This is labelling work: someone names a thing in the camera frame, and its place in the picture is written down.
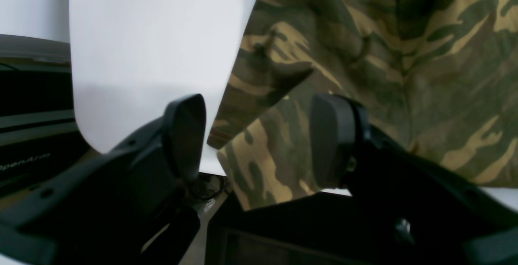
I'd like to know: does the camouflage t-shirt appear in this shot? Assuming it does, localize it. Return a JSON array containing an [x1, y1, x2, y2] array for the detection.
[[208, 0, 518, 210]]

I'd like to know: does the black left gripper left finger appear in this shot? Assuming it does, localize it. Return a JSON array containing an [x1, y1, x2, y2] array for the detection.
[[1, 94, 206, 265]]

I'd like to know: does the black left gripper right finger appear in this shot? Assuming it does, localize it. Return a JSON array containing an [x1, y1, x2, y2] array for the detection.
[[310, 94, 518, 265]]

